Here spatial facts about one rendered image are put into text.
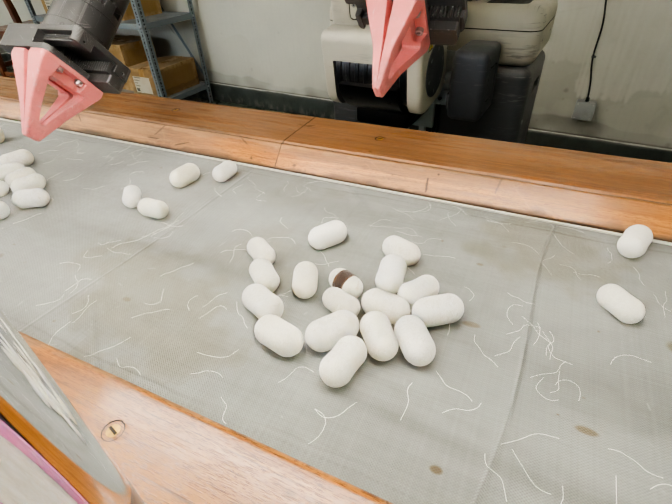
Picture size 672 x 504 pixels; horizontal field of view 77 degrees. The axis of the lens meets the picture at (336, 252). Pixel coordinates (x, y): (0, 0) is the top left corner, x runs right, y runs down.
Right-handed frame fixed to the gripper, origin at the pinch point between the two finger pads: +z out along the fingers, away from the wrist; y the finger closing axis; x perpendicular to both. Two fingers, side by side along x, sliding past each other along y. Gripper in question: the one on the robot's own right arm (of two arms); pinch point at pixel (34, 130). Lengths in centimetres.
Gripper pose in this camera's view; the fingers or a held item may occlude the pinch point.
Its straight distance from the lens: 51.3
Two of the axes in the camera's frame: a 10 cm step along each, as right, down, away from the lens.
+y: 9.1, 2.2, -3.6
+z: -2.9, 9.4, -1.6
